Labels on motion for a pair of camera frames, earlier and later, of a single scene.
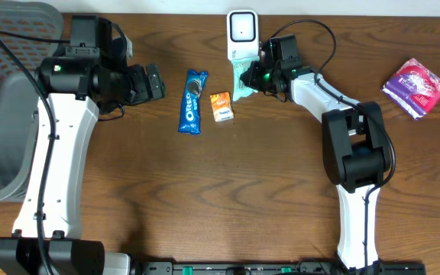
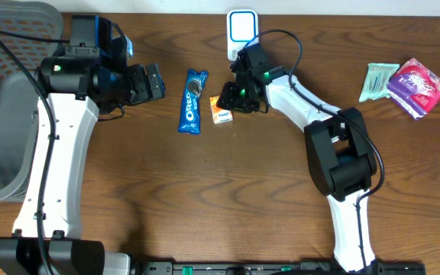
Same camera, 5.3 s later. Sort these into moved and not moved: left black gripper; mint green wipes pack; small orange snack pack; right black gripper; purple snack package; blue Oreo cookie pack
Moved: right black gripper; mint green wipes pack
Not moved: left black gripper; small orange snack pack; purple snack package; blue Oreo cookie pack
